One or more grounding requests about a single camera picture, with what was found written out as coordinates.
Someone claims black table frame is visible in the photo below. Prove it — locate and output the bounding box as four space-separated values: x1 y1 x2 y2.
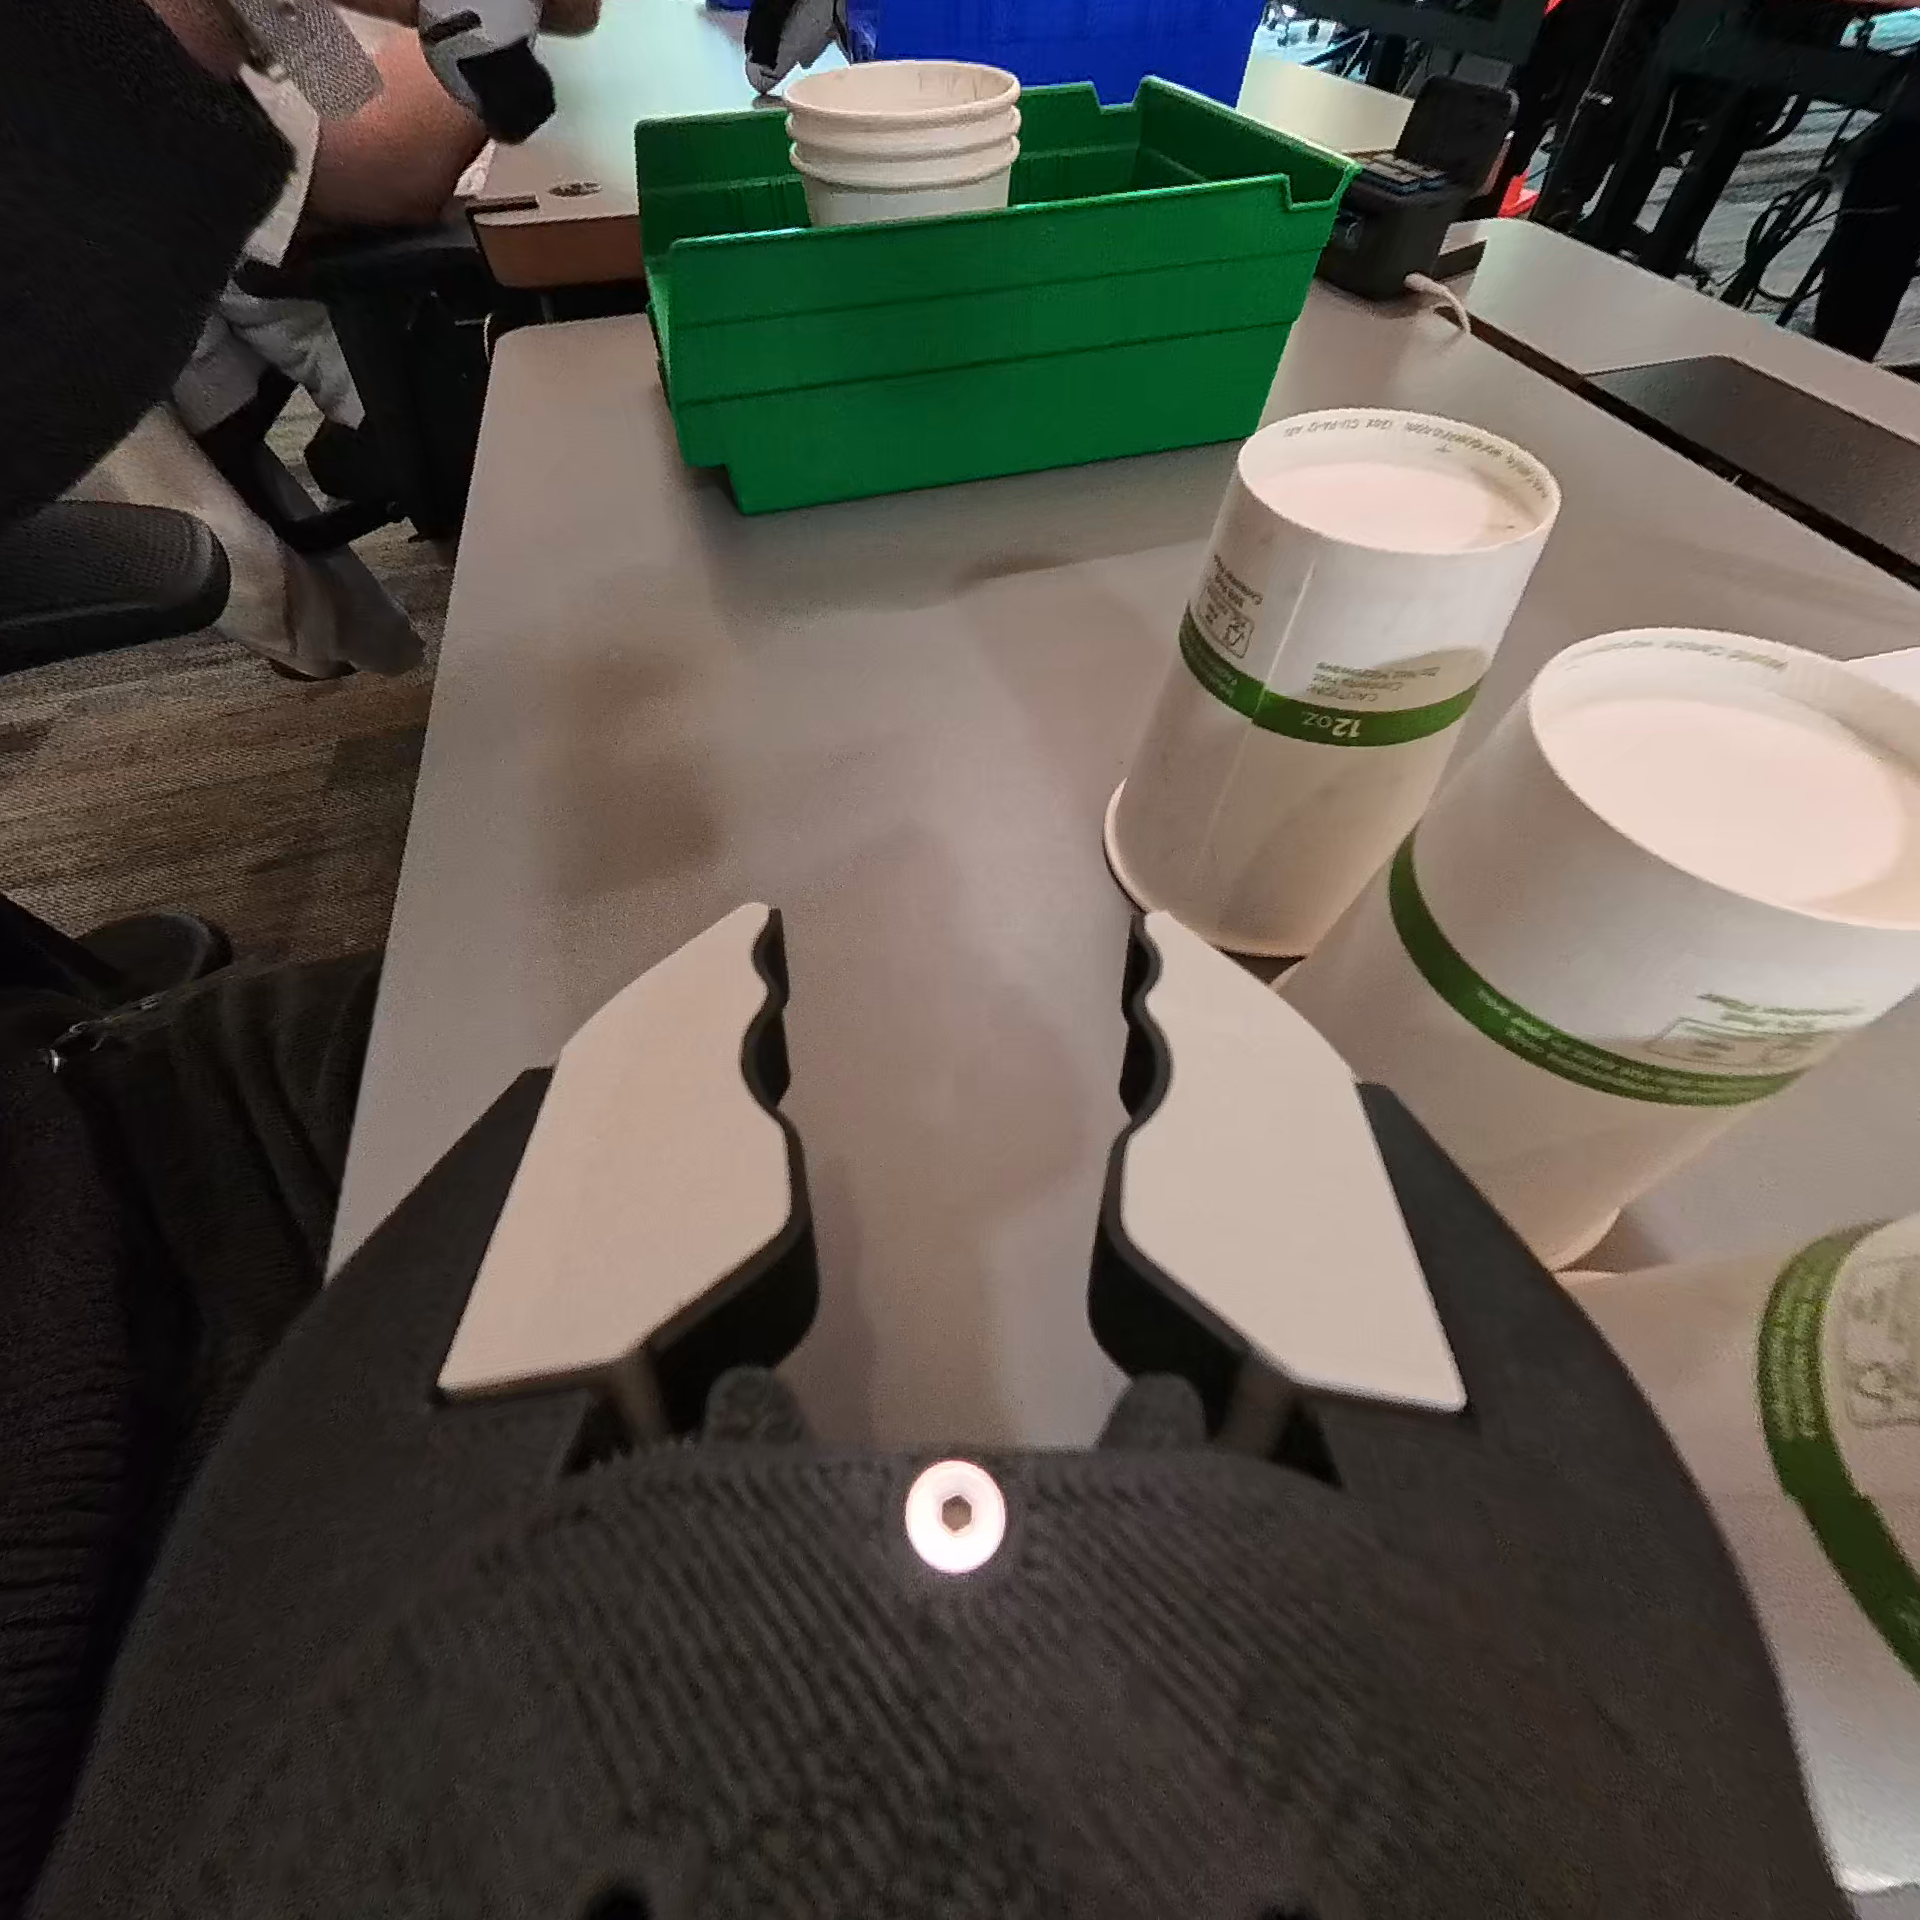
1501 0 1920 361

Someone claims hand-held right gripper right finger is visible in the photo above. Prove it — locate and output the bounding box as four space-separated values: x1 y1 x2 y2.
1091 908 1471 1452

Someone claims green plastic bin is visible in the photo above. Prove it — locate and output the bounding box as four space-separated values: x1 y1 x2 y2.
634 75 1360 517

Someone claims person's black jacket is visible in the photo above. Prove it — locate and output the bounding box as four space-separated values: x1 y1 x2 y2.
0 901 384 1920

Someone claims dark cable tray cover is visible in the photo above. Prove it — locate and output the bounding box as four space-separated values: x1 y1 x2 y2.
1587 352 1920 579

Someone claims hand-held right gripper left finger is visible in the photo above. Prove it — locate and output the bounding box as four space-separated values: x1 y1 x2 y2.
434 903 824 1439

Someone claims black power station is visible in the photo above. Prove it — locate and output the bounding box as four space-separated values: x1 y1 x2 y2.
1320 78 1520 297

